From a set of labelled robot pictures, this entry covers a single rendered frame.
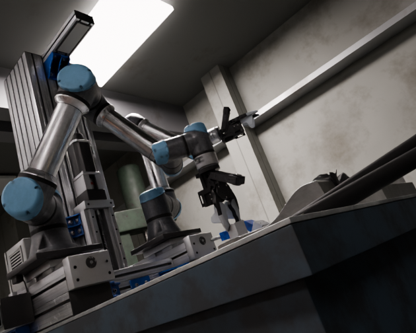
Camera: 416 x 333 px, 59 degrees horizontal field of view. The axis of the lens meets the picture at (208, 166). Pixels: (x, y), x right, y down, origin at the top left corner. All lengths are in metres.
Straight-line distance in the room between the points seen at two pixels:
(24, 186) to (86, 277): 0.32
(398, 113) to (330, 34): 1.09
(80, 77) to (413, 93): 3.09
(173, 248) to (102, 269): 0.41
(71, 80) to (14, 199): 0.41
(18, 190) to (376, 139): 3.24
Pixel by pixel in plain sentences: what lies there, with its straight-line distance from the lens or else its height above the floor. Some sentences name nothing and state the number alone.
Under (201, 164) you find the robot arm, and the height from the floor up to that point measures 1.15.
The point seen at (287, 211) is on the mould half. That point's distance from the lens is 0.97.
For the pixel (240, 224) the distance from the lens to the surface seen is 1.17.
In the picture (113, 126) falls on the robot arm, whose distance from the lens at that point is 1.39.
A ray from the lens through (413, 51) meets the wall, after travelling 3.92.
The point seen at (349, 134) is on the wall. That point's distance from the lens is 3.92.
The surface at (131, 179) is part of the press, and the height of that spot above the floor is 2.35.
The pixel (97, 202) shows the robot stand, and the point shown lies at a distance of 1.55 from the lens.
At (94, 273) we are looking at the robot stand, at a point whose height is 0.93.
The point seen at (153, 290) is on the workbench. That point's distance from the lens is 0.35.
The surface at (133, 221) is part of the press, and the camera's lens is 4.49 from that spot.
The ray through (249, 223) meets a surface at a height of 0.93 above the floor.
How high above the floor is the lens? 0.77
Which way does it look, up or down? 18 degrees up
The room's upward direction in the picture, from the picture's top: 20 degrees counter-clockwise
